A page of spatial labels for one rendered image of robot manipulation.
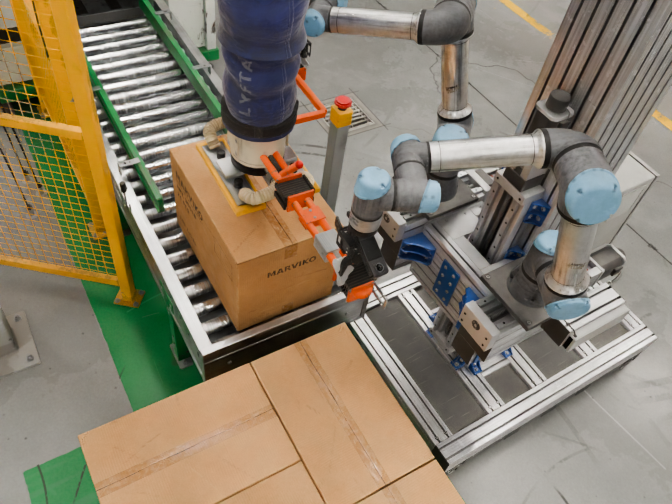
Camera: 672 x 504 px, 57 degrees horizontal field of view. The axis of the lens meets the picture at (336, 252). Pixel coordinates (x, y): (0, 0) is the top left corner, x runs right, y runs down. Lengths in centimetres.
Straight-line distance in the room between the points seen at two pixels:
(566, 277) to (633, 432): 162
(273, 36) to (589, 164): 81
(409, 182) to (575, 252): 47
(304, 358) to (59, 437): 109
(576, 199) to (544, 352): 161
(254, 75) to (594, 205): 91
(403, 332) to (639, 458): 118
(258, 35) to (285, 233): 73
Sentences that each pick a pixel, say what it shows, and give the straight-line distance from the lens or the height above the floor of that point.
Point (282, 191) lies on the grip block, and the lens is 177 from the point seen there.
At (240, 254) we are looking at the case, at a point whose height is 95.
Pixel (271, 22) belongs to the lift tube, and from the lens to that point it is 161.
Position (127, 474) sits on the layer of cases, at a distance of 213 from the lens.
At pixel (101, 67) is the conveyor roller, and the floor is 54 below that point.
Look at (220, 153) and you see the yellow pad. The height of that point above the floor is 116.
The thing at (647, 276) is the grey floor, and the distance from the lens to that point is 387.
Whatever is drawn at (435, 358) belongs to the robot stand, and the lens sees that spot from 278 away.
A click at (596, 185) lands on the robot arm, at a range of 145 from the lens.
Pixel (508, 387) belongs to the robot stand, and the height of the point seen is 21.
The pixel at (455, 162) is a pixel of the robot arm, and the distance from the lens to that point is 150.
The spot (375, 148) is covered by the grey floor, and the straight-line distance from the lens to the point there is 395.
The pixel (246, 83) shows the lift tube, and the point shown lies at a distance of 173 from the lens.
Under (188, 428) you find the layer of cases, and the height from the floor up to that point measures 54.
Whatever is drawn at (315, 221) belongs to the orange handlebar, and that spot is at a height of 123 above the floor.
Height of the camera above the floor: 251
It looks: 49 degrees down
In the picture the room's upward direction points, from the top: 10 degrees clockwise
